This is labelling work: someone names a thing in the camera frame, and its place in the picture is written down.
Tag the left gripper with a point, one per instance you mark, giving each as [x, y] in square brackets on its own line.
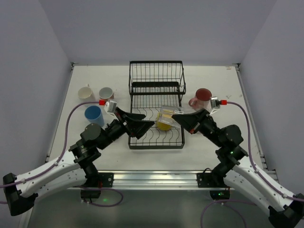
[126, 123]

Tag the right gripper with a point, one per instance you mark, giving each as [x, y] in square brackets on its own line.
[201, 121]

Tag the pink floral mug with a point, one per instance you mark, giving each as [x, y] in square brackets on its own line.
[201, 99]

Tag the yellow mug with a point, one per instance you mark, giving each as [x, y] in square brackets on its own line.
[160, 125]

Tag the clear glass cup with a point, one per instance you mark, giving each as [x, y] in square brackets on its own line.
[166, 113]

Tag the salmon floral mug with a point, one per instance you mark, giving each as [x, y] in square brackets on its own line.
[106, 93]

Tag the blue tumbler cup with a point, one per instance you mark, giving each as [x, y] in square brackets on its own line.
[94, 115]

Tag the white ceramic mug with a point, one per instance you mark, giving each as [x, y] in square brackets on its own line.
[86, 94]

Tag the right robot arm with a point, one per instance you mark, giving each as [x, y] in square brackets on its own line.
[237, 170]

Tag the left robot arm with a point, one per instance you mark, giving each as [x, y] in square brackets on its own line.
[74, 167]

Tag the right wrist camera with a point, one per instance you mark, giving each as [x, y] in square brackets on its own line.
[214, 105]

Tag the black wire dish rack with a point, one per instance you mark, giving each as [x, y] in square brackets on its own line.
[153, 84]

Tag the aluminium mounting rail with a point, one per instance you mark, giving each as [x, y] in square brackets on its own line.
[123, 180]

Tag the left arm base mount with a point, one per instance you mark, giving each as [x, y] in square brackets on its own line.
[102, 180]

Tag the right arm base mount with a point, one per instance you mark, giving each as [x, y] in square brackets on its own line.
[218, 190]

